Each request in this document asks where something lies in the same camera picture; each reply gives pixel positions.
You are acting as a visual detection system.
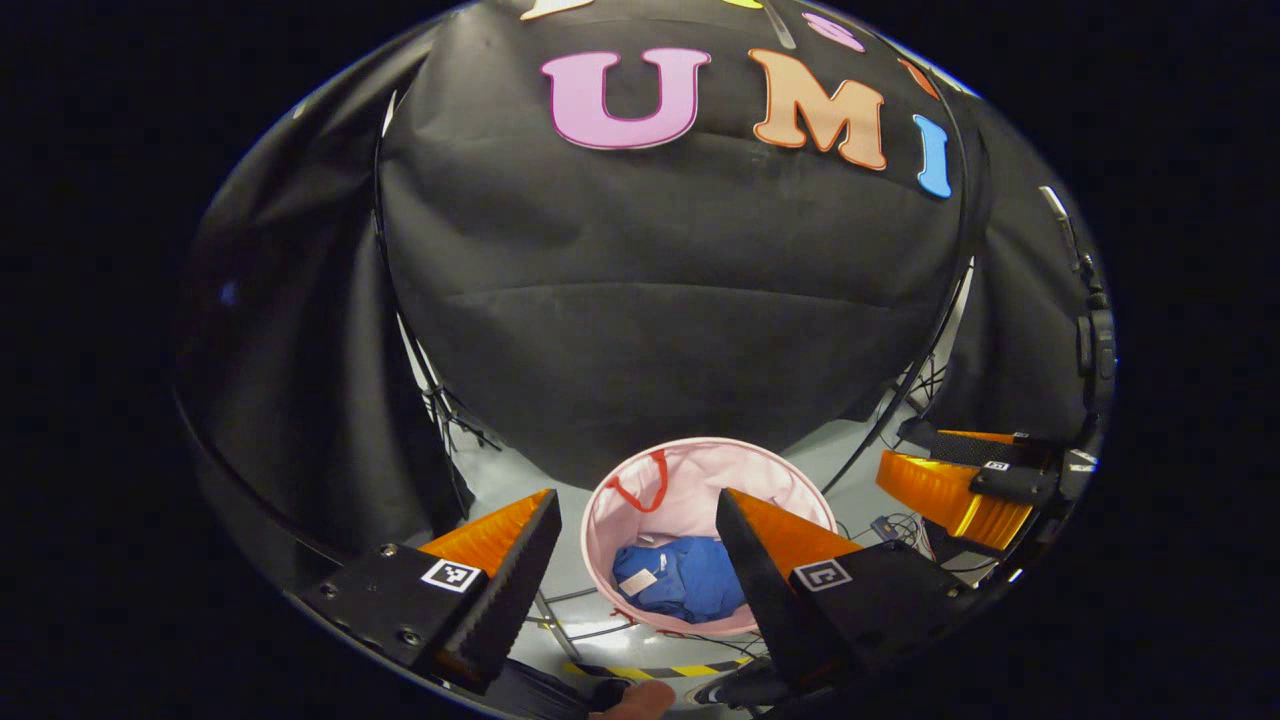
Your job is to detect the blue jacket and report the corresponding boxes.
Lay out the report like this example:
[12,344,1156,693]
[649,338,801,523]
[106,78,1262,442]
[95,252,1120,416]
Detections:
[612,536,749,625]

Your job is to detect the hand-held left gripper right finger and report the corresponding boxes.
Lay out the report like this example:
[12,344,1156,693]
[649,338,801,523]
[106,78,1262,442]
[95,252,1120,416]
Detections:
[714,487,991,691]

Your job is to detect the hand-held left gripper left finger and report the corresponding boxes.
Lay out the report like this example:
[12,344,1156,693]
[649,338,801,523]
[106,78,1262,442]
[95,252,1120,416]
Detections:
[288,488,564,696]

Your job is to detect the black cables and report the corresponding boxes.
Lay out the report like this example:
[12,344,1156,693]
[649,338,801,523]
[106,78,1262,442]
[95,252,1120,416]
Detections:
[880,355,949,426]
[415,380,503,456]

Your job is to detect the pink laundry hamper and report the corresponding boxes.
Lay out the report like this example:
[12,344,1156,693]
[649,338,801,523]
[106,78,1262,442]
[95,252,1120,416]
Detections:
[582,437,839,638]

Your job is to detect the black clothes rack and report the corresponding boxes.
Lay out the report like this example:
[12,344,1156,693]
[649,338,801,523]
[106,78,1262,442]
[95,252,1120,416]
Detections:
[372,0,986,641]

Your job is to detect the yellow black floor tape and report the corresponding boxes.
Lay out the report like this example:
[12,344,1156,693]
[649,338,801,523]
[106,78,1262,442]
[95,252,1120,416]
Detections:
[562,655,753,683]

